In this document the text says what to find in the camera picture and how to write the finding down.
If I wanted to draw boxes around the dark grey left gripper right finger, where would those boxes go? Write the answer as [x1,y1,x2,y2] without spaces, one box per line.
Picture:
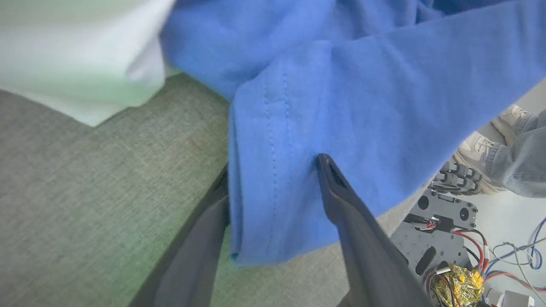
[315,153,434,307]

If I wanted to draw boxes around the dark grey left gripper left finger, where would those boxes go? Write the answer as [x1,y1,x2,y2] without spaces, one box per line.
[128,164,231,307]

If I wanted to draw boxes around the blue garment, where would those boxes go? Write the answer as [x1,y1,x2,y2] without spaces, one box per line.
[160,0,546,267]

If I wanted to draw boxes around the black metal plate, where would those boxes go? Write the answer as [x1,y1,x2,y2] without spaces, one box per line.
[390,189,479,284]

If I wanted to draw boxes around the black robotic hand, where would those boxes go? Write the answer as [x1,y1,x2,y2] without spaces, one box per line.
[428,159,483,197]

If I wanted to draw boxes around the beige sneaker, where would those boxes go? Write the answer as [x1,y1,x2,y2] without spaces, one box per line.
[452,131,509,193]
[491,104,539,146]

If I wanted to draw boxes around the white small box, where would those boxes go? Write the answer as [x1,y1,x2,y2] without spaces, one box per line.
[485,287,535,307]

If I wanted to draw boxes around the blue jeans leg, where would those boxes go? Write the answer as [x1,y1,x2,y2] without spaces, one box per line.
[511,109,546,148]
[485,128,546,199]

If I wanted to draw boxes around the white cloth sheet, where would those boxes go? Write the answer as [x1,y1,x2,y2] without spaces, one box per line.
[0,0,177,127]

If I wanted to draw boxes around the yellow wire bundle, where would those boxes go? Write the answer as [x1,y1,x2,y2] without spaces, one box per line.
[428,264,485,307]

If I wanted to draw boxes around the red cable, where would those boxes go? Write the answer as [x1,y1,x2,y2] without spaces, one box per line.
[420,215,546,295]

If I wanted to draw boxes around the grey thin cable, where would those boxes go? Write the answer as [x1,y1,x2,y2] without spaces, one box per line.
[491,237,546,295]

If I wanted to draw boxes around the blue cable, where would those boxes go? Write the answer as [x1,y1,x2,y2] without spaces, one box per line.
[484,217,546,282]

